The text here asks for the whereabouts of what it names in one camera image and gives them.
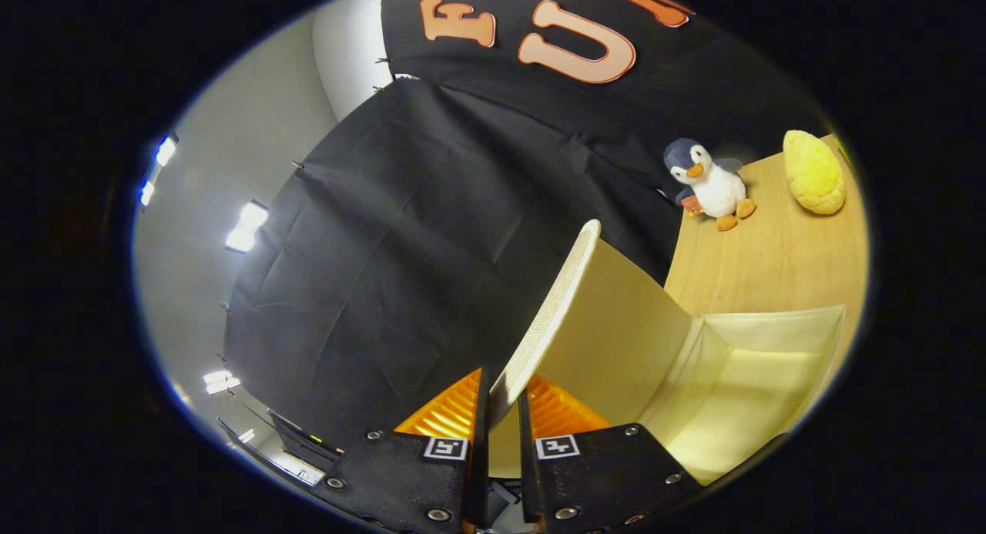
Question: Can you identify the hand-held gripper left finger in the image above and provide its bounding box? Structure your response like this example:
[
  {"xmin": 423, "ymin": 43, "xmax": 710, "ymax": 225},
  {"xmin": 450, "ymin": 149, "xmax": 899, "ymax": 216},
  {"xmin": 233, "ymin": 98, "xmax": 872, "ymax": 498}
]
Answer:
[{"xmin": 312, "ymin": 367, "xmax": 491, "ymax": 534}]

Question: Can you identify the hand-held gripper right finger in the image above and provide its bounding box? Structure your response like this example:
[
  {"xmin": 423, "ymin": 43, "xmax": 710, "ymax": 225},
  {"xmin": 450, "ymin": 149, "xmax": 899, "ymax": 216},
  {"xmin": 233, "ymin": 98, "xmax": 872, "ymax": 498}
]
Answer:
[{"xmin": 518, "ymin": 374, "xmax": 703, "ymax": 534}]

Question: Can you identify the cream fabric storage box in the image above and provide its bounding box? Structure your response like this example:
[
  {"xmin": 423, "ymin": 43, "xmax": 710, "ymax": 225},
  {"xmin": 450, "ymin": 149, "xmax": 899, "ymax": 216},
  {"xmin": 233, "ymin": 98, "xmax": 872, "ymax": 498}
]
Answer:
[{"xmin": 488, "ymin": 219, "xmax": 847, "ymax": 486}]

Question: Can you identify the penguin plush toy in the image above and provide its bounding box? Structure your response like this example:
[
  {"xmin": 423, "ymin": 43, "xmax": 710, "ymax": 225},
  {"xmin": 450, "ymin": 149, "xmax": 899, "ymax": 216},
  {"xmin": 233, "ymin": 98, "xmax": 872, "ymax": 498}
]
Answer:
[{"xmin": 664, "ymin": 138, "xmax": 757, "ymax": 233}]

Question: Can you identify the yellow bread-shaped plush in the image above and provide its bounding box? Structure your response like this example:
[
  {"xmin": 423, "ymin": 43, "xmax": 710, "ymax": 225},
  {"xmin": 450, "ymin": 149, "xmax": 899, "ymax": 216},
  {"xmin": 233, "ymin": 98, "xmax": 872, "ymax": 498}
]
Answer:
[{"xmin": 783, "ymin": 129, "xmax": 847, "ymax": 216}]

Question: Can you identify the dark furniture frame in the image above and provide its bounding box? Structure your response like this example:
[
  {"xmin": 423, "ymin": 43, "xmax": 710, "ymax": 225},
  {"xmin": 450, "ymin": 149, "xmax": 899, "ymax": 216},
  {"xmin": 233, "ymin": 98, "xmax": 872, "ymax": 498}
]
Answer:
[{"xmin": 218, "ymin": 409, "xmax": 345, "ymax": 485}]

